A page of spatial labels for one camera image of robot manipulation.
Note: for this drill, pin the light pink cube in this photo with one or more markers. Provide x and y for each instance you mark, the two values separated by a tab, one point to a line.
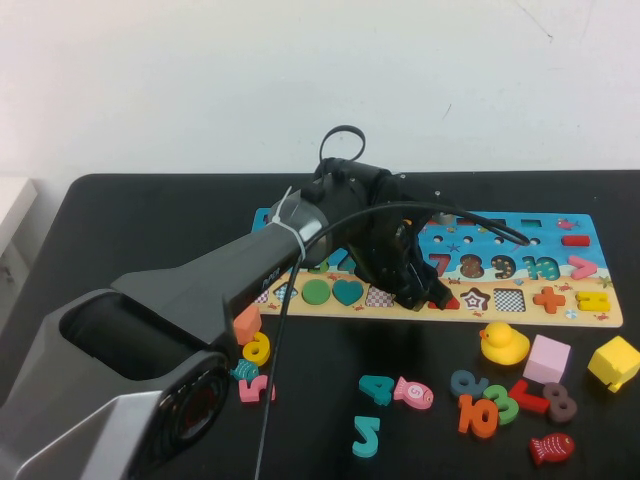
547	359

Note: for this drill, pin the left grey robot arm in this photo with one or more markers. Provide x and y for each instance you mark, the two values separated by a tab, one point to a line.
175	300

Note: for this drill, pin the pink greater-than sign piece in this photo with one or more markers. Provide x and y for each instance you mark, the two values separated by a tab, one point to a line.
579	269

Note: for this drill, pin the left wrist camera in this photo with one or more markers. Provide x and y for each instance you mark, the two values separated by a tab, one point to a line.
442	218

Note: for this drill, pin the yellow equals sign piece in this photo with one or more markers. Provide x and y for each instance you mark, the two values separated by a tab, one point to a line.
582	302

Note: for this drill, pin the pink fish piece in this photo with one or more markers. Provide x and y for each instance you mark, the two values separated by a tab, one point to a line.
415	393

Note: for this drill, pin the white zip tie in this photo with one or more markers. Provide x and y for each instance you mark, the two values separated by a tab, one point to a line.
292	231

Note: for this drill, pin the grey-blue number nine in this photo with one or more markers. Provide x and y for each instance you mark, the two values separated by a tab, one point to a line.
460	386

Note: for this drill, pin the orange cube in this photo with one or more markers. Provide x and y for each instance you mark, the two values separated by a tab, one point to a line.
247	322

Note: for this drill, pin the wooden number puzzle board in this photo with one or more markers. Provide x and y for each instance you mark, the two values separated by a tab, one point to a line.
500	295

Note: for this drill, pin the yellow cube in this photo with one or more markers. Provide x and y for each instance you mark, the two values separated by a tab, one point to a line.
616	362

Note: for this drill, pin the green circle piece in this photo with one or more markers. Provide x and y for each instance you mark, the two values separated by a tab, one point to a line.
316	293

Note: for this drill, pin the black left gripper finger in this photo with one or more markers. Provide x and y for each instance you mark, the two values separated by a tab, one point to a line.
407	295
435	287

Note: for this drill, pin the teal fish piece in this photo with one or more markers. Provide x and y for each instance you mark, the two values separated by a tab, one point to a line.
246	371

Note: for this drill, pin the yellow rubber duck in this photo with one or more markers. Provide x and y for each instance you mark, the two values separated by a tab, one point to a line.
506	347

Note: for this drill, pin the red fish piece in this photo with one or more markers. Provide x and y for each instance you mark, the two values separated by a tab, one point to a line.
552	448

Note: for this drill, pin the orange number ten piece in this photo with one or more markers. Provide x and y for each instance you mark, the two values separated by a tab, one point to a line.
466	414

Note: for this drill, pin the teal number four piece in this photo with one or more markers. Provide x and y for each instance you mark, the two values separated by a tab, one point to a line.
383	390

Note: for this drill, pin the brown number eight piece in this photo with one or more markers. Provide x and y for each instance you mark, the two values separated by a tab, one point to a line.
561	402

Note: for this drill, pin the red minus sign piece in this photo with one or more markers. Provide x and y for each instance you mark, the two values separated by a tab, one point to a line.
575	240

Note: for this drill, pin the teal number five piece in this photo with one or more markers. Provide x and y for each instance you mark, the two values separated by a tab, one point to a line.
371	430

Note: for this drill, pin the green number three piece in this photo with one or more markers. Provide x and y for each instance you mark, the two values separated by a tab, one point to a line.
508	406

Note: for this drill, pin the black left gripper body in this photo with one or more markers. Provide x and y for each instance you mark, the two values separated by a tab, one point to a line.
385	240

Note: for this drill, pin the red triangle piece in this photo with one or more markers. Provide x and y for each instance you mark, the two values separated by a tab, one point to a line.
453	304

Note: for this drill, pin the yellow number six piece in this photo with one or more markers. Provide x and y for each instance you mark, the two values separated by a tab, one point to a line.
261	354

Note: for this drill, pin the white cabinet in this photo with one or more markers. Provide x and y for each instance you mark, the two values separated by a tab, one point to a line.
12	215

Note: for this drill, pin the red number seven piece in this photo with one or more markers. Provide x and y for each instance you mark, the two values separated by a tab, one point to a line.
533	404

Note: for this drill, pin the teal heart piece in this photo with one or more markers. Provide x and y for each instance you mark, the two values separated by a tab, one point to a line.
348	292

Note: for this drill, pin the pink number five piece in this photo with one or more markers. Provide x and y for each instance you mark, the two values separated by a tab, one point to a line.
248	394

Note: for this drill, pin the orange plus sign piece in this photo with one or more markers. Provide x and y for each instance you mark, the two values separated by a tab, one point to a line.
549	300

